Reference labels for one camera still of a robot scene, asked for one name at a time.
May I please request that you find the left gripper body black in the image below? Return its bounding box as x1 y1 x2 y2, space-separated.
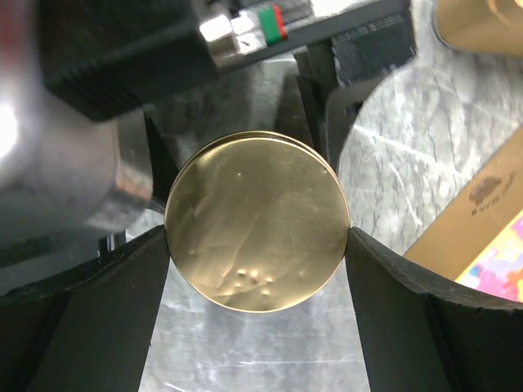
36 0 410 122

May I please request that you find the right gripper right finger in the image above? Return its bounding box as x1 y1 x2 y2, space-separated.
346 227 522 391

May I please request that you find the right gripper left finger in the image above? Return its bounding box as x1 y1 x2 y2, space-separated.
1 225 170 391

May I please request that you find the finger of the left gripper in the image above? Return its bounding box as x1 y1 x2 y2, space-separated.
294 40 368 170
144 114 192 204

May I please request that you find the wooden jar lid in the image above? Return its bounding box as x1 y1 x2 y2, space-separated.
164 131 350 314

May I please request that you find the gold tin with gummy candies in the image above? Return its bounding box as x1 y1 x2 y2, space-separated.
405 129 522 301

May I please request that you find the gold tin with popsicle candies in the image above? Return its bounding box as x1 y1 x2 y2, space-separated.
433 0 522 59

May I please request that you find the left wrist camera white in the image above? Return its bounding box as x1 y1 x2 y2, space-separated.
1 1 153 247

